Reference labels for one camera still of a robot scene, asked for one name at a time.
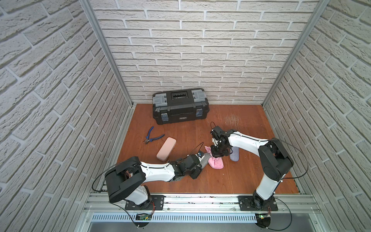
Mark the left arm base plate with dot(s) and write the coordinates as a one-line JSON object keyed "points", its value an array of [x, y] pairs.
{"points": [[154, 202]]}

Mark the pink eyeglass case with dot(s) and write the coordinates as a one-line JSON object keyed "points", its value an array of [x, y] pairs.
{"points": [[166, 149]]}

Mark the aluminium mounting rail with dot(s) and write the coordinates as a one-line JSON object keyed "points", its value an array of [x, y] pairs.
{"points": [[206, 203]]}

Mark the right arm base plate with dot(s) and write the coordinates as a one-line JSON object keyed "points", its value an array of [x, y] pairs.
{"points": [[255, 203]]}

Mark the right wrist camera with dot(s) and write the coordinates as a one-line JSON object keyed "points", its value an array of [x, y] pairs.
{"points": [[219, 136]]}

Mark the pink microfibre cloth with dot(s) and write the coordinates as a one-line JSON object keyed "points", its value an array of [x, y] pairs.
{"points": [[215, 163]]}

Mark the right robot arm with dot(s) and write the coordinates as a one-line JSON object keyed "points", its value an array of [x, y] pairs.
{"points": [[274, 158]]}

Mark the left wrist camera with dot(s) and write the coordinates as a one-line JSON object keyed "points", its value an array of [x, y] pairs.
{"points": [[200, 155]]}

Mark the black plastic toolbox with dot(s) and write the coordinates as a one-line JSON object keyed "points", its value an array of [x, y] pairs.
{"points": [[176, 106]]}

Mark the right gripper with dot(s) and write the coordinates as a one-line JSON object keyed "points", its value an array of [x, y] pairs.
{"points": [[215, 154]]}

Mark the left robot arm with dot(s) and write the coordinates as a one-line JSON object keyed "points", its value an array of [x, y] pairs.
{"points": [[126, 180]]}

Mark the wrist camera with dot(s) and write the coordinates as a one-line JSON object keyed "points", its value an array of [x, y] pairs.
{"points": [[200, 155], [219, 136]]}

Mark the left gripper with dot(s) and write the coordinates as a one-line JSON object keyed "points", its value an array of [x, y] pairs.
{"points": [[198, 165]]}

